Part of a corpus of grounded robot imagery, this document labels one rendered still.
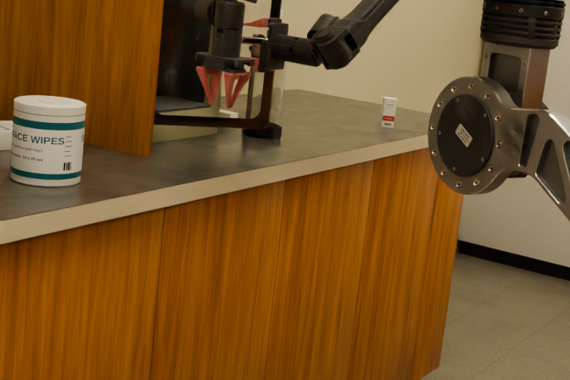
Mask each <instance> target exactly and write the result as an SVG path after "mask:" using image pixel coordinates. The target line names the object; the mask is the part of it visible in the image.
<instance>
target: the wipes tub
mask: <svg viewBox="0 0 570 380"><path fill-rule="evenodd" d="M86 106H87V105H86V104H85V103H84V102H82V101H80V100H76V99H73V98H62V97H55V96H40V95H31V96H21V97H17V98H15V99H14V113H13V130H12V148H11V164H10V177H11V178H12V179H13V180H14V181H15V182H18V183H21V184H25V185H30V186H35V187H69V186H73V185H75V184H77V183H78V182H80V180H81V166H82V155H83V143H84V132H85V121H86V119H85V118H86Z"/></svg>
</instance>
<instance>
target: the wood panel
mask: <svg viewBox="0 0 570 380"><path fill-rule="evenodd" d="M163 7H164V0H0V120H13V113H14V99H15V98H17V97H21V96H31V95H40V96H55V97H62V98H73V99H76V100H80V101H82V102H84V103H85V104H86V105H87V106H86V118H85V119H86V121H85V132H84V143H88V144H92V145H96V146H99V147H103V148H109V149H113V150H117V151H121V152H124V153H128V154H134V155H137V156H141V157H144V156H149V155H151V151H152V141H153V130H154V110H155V99H156V89H157V79H158V68H159V49H160V38H161V28H162V18H163Z"/></svg>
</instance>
